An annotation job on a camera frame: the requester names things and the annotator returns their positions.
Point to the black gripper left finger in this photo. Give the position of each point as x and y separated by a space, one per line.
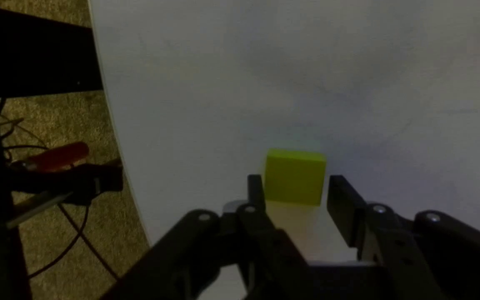
229 255

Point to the black equipment cart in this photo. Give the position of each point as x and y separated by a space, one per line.
29 55

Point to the small yellow square block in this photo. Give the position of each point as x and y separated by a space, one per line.
296 177

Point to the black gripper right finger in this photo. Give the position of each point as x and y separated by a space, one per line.
434 255

